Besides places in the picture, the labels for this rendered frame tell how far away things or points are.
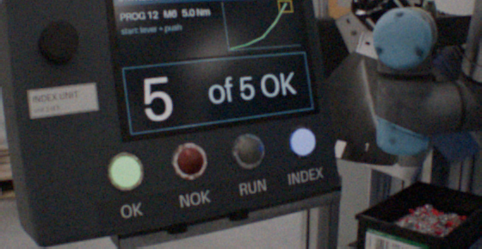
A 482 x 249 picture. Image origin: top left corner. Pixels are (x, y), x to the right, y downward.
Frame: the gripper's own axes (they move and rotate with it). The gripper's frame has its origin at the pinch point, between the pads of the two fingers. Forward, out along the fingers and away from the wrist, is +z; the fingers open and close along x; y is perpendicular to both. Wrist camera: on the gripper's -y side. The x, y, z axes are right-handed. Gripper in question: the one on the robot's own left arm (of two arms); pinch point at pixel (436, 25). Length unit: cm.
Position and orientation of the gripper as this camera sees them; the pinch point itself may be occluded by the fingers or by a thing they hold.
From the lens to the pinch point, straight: 107.5
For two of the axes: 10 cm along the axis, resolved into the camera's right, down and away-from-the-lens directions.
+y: -9.1, 0.3, 4.2
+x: 1.1, 9.8, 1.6
